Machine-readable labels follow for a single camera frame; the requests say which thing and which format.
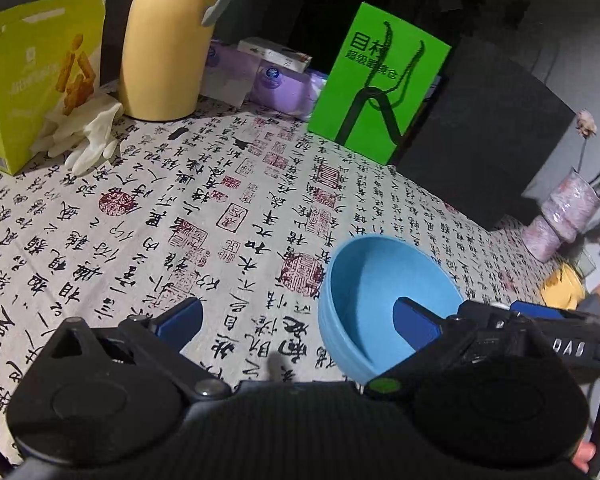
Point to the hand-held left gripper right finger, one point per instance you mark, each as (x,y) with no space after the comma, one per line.
(415,327)

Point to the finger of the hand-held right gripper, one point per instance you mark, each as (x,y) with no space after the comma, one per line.
(537,310)
(485,316)

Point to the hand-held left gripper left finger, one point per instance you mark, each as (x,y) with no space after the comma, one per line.
(182,320)

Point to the blue bowl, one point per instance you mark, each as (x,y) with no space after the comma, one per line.
(365,285)

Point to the person's right hand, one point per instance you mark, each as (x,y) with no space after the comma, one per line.
(584,455)

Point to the yellow mug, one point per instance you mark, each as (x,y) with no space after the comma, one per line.
(560,285)

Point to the clear drinking glass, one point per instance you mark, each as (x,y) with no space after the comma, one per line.
(586,261)

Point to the pink textured vase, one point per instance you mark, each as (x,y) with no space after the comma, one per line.
(565,205)

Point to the calligraphy print tablecloth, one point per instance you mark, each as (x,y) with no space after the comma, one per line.
(180,185)

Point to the dark grey paper bag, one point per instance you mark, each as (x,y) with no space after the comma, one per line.
(480,135)

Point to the bunch of dried pink roses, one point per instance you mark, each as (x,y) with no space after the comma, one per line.
(586,122)

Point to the white rubber glove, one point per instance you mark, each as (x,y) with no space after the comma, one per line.
(92,135)

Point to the green paper bag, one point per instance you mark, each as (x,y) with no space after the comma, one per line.
(330,110)

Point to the white paper tissue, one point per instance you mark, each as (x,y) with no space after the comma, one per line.
(225,85)

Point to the yellow thermos jug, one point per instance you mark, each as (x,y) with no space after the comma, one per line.
(165,50)

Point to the yellow-green snack box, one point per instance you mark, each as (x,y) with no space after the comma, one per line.
(35,85)

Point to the flat white box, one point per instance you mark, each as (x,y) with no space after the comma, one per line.
(270,52)

